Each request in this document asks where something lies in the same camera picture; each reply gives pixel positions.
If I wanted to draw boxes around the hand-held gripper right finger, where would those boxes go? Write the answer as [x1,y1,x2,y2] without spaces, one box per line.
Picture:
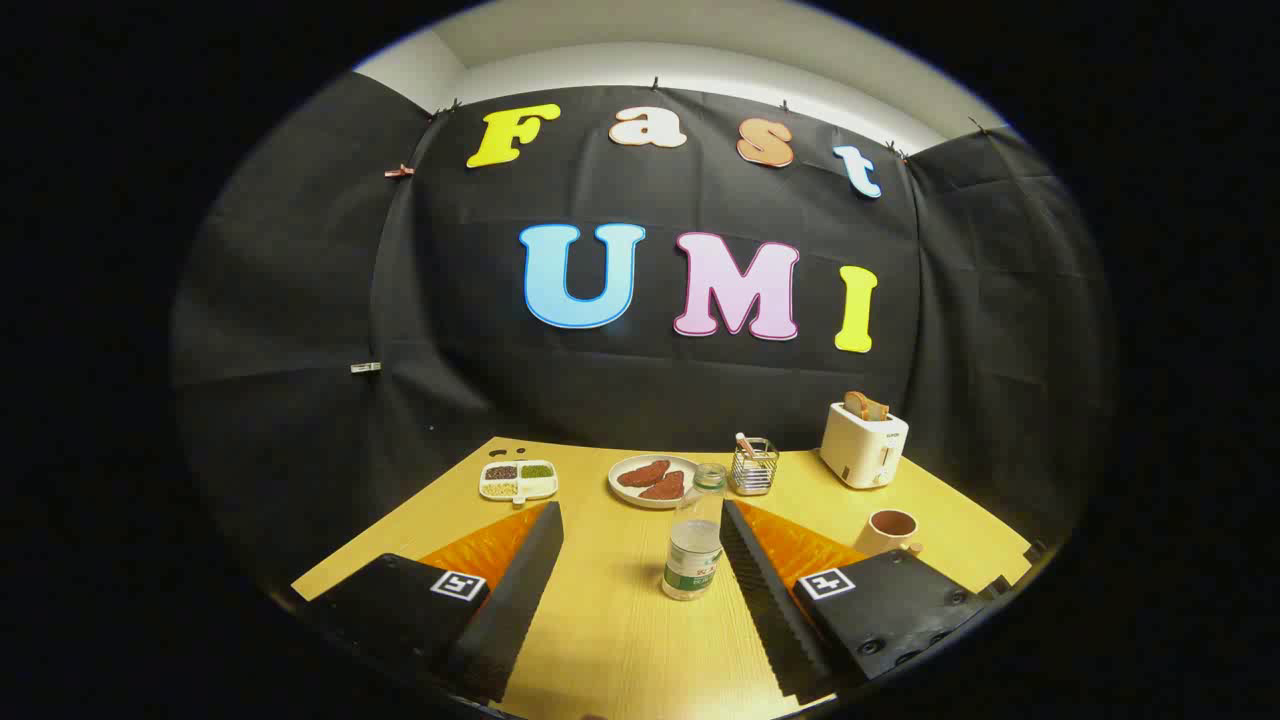
[718,498,1001,706]

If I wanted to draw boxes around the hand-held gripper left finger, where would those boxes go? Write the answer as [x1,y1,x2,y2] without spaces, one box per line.
[295,500,566,704]

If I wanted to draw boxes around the clear plastic juice bottle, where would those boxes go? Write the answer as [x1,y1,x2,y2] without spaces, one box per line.
[661,462,729,602]

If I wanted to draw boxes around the beige cup with wooden handle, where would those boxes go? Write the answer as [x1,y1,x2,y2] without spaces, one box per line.
[853,508,923,559]

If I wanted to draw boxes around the white divided seasoning tray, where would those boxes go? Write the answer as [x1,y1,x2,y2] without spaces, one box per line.
[478,459,559,506]

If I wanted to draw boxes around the wooden table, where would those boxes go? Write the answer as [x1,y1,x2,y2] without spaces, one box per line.
[290,436,1033,720]

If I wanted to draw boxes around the white round plate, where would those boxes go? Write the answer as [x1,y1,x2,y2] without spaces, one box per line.
[608,455,701,510]

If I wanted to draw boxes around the white toaster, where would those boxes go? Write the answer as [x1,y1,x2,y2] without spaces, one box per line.
[820,402,910,490]

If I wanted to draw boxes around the black backdrop cloth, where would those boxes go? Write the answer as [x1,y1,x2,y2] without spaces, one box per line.
[170,70,1116,601]

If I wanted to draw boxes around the metal wire basket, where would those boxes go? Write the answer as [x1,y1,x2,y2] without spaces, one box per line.
[731,437,780,497]

